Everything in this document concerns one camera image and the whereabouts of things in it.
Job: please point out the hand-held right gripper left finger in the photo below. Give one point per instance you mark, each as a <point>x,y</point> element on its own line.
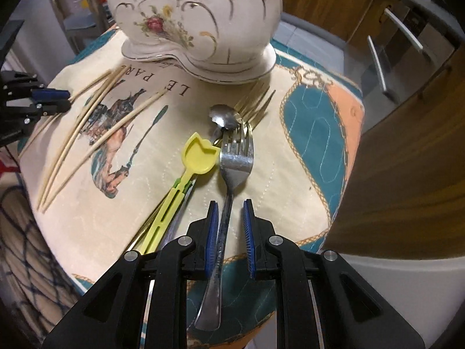
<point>211,241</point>

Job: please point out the floral ceramic utensil holder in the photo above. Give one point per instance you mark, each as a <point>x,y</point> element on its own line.
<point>203,25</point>

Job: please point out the wooden chopstick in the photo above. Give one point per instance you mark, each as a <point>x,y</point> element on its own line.
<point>89,121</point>
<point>109,145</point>
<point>90,86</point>
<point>123,118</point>
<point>80,128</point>

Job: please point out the silver fork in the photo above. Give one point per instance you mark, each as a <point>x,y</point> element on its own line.
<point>234,167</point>

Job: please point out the printed quilted table mat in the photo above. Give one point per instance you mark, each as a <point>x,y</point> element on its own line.
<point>109,207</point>

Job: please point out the silver spoon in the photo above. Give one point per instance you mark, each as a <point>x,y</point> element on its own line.
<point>225,116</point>

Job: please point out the patterned clothing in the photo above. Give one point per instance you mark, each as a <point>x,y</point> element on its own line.
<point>21,247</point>

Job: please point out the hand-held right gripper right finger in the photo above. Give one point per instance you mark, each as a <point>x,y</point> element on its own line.
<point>250,241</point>

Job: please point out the wooden cabinet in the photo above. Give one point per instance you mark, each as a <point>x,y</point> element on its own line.
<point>319,3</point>

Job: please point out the yellow plastic flower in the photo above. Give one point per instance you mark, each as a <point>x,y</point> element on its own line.
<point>198,156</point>

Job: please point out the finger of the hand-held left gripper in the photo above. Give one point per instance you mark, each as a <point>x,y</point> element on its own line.
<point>51,108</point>
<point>51,94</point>

